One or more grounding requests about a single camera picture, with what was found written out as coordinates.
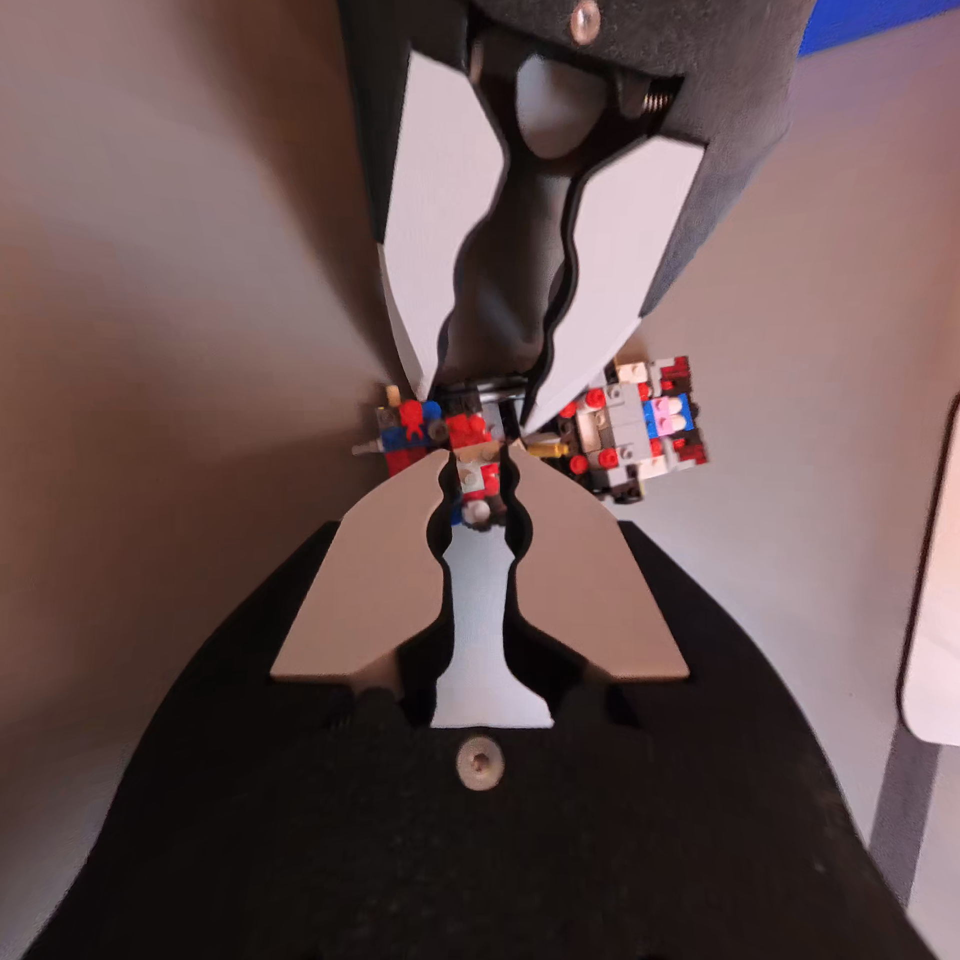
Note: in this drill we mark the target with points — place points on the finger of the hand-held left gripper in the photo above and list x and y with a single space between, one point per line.
630 225
427 195

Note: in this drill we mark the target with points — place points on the white book stand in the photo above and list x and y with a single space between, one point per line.
937 629

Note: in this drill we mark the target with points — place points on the blue plastic bin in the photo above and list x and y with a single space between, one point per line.
886 18

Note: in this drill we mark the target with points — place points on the partly built lego car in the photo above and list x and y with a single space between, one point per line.
646 427

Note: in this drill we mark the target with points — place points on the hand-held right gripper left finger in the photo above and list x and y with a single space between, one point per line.
353 600

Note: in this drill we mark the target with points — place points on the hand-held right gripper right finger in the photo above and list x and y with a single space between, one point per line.
608 600

